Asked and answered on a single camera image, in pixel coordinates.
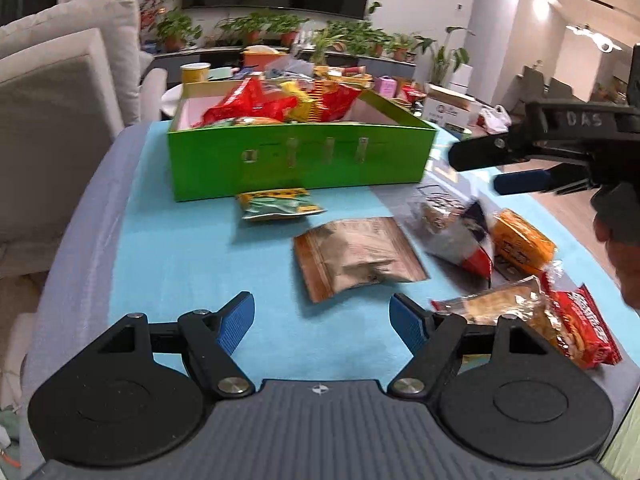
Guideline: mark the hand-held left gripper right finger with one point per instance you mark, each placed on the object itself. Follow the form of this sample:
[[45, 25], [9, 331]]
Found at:
[[407, 322]]

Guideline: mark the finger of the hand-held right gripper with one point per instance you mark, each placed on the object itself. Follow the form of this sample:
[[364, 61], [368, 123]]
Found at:
[[522, 181], [480, 154]]

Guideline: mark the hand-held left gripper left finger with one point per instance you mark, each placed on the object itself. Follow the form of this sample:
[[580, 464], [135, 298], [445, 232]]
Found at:
[[235, 322]]

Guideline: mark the orange cracker packet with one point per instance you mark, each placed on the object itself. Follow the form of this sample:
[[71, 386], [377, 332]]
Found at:
[[522, 240]]

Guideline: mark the clear red blue snack packet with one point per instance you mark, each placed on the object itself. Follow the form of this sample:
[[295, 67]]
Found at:
[[450, 225]]

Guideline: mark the brown snack packet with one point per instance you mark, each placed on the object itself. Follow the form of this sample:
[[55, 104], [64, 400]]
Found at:
[[357, 255]]

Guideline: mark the clear biscuit packet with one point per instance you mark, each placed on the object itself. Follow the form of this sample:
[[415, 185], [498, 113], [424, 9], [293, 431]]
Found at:
[[495, 302]]

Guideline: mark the green yellow snack packet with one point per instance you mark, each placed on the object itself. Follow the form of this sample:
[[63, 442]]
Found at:
[[280, 205]]

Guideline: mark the red yellow striped snack bag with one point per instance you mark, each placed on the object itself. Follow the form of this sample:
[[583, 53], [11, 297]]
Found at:
[[330, 102]]

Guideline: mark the red peanut snack packet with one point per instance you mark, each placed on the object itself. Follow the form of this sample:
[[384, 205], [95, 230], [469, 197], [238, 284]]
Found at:
[[585, 330]]

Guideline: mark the green cardboard box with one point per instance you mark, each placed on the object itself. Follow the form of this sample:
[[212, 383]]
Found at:
[[300, 160]]

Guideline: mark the person's right hand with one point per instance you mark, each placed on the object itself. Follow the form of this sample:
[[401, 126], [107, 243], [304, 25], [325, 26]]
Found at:
[[627, 270]]

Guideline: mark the white plastic bag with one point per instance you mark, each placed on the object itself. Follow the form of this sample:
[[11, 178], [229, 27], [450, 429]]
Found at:
[[495, 120]]

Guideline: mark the white cardboard box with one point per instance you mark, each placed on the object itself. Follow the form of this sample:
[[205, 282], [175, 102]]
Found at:
[[450, 107]]

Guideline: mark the grey dining chair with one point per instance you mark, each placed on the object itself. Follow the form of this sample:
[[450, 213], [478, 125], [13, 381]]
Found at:
[[545, 85]]

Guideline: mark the large leaf potted plant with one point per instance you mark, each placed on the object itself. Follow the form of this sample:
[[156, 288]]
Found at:
[[445, 60]]

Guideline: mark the ceiling lamp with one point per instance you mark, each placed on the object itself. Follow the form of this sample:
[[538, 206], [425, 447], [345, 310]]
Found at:
[[595, 37]]

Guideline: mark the pink box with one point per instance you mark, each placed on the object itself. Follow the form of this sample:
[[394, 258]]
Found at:
[[385, 85]]

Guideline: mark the green potted plant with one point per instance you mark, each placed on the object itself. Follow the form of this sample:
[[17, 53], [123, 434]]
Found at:
[[400, 45], [175, 30], [250, 27], [365, 37]]

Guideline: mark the plant in glass vase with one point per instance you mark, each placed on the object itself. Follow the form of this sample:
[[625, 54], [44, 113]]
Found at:
[[322, 45]]

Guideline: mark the orange box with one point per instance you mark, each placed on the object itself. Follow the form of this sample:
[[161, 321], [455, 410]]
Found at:
[[262, 56]]

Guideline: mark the yellow canister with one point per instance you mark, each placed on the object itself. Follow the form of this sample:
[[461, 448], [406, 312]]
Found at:
[[195, 74]]

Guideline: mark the grey television cabinet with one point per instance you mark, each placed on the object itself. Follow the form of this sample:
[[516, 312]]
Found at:
[[220, 55]]

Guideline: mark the grey sofa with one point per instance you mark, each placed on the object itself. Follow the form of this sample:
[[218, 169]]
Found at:
[[55, 110]]

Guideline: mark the red flower plant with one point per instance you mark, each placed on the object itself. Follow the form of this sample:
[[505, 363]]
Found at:
[[150, 10]]

